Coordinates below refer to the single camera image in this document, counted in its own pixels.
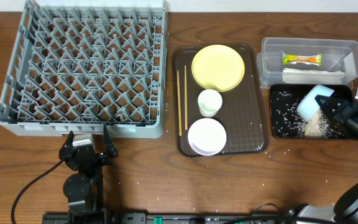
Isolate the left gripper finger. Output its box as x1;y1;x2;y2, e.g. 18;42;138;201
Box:
63;131;74;149
103;125;118;157

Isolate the light blue bowl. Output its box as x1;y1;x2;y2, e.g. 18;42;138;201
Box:
296;85;334;121

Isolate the leftover rice food waste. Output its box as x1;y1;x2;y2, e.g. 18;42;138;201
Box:
273;91;347;139

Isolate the green orange snack wrapper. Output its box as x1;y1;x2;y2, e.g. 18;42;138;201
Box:
282;54;322;66

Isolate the white paper napkin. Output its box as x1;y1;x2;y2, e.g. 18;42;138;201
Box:
282;68;345;85

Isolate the white round bowl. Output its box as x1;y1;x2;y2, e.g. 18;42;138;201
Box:
188;118;227;156

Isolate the pale green cup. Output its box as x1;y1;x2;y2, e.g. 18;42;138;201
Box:
198;89;223;118

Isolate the yellow round plate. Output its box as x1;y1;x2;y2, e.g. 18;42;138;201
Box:
191;45;246;92

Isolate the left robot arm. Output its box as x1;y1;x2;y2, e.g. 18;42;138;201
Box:
59;126;118;223

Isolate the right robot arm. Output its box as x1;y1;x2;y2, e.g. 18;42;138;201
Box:
295;95;358;223

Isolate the black waste tray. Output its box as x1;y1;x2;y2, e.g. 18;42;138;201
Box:
268;83;358;140

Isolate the clear plastic waste bin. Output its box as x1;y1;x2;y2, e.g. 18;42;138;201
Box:
257;37;358;88

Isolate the grey plastic dish rack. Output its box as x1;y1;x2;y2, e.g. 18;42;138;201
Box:
0;1;168;139

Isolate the left wooden chopstick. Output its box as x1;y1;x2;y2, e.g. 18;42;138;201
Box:
177;70;182;136

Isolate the dark brown serving tray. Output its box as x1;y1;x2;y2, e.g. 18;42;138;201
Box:
172;43;269;157

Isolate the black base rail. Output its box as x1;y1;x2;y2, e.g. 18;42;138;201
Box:
42;213;286;224

